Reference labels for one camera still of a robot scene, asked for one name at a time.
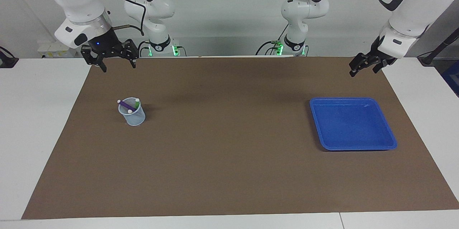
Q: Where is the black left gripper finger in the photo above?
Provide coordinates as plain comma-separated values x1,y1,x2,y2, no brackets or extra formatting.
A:
349,53,377,78
373,60,391,74

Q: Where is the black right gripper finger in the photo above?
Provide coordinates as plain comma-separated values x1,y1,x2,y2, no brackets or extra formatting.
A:
81,45,107,73
122,39,139,69

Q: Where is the purple pen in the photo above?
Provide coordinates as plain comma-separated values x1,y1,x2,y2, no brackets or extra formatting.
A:
117,99,137,112

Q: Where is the blue plastic tray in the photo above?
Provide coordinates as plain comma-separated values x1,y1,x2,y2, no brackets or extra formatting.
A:
309,97,398,151

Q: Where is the translucent plastic cup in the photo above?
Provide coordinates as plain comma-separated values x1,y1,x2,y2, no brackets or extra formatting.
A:
118,97,146,126

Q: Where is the black stand pole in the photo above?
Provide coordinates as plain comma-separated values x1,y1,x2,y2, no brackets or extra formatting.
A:
418,28,459,66

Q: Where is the blue box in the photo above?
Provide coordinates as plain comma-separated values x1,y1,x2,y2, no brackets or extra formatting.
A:
442,60,459,97

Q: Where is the brown table mat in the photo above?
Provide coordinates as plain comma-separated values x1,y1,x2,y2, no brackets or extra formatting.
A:
22,56,459,220

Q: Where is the black right base cable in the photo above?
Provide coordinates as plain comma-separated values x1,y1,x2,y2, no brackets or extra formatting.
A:
137,41,151,57

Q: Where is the black base cable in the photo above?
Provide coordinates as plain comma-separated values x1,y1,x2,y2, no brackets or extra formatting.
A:
255,24,289,56
137,41,151,57

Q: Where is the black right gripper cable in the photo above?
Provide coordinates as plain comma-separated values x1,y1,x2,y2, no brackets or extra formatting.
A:
90,0,147,37

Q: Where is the black clamp mount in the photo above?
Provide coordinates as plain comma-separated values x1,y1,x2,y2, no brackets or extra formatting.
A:
0,47,19,69

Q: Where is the black left base cable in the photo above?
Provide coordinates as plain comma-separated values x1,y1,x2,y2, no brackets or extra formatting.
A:
255,24,289,56

